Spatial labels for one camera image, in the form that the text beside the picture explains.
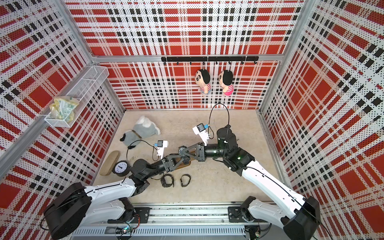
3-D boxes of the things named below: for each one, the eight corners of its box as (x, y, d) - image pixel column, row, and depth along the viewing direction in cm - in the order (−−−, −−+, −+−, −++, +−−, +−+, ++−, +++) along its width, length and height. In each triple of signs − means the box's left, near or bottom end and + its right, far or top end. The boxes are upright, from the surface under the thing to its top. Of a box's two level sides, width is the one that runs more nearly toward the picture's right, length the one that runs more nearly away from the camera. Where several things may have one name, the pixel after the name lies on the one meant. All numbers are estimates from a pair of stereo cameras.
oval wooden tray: (100, 175, 89) (97, 173, 87) (110, 153, 99) (108, 150, 97) (112, 175, 89) (109, 173, 87) (121, 153, 99) (119, 150, 97)
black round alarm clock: (113, 176, 89) (110, 174, 86) (118, 162, 94) (116, 160, 92) (128, 176, 89) (126, 174, 86) (132, 162, 94) (130, 160, 92)
